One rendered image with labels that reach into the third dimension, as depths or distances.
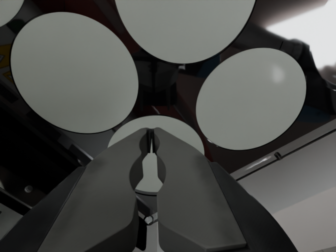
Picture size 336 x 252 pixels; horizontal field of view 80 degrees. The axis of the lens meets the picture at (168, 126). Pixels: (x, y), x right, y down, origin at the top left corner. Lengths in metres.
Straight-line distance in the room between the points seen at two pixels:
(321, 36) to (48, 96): 0.23
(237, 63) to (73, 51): 0.13
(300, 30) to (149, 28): 0.12
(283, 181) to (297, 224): 1.88
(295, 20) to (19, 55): 0.21
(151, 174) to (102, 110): 0.09
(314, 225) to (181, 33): 2.31
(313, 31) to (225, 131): 0.11
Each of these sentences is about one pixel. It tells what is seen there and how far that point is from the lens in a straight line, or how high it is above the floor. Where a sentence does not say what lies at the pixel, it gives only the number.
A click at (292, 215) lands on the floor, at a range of 2.16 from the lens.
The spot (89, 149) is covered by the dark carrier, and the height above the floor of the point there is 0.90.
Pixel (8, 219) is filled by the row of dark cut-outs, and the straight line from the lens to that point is 0.22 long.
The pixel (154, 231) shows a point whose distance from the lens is 0.35.
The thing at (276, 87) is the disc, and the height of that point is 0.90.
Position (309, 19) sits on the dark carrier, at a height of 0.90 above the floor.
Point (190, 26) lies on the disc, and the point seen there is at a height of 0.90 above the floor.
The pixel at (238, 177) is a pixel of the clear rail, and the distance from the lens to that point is 0.25.
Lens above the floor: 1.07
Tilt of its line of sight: 60 degrees down
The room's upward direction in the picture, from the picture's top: 175 degrees clockwise
